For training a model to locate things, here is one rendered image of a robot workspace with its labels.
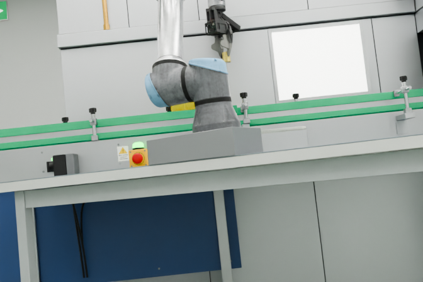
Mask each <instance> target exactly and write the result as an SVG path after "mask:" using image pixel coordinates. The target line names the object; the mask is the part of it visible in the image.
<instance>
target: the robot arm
mask: <svg viewBox="0 0 423 282"><path fill-rule="evenodd" d="M156 1H158V18H157V61H155V62H154V63H153V65H152V73H148V74H147V75H146V77H145V88H146V92H147V94H148V96H149V99H150V100H151V102H152V103H153V104H154V105H155V106H156V107H159V108H162V107H171V106H174V105H179V104H185V103H192V102H195V116H194V120H193V127H192V130H193V133H196V132H204V131H209V130H216V129H220V128H227V127H241V125H240V120H239V118H238V116H237V114H236V112H235V110H234V107H233V106H232V99H231V94H230V86H229V81H228V72H227V66H226V63H225V61H224V60H222V52H223V48H224V47H225V48H226V49H227V56H228V57H229V56H230V51H231V48H232V43H233V33H235V32H237V31H240V25H238V24H237V23H236V22H234V21H233V20H232V19H230V18H229V17H228V16H227V15H225V14H224V13H223V12H225V11H226V8H225V7H226V5H225V0H208V8H206V18H207V23H205V31H206V27H207V30H208V33H207V32H206V35H207V36H210V35H211V36H213V37H215V43H214V44H212V45H211V49H212V50H214V51H217V52H218V54H219V56H220V58H221V59H216V58H197V59H191V60H189V63H188V64H189V65H187V63H186V62H185V61H183V2H184V1H185V0H156ZM221 37H223V39H222V38H221Z"/></svg>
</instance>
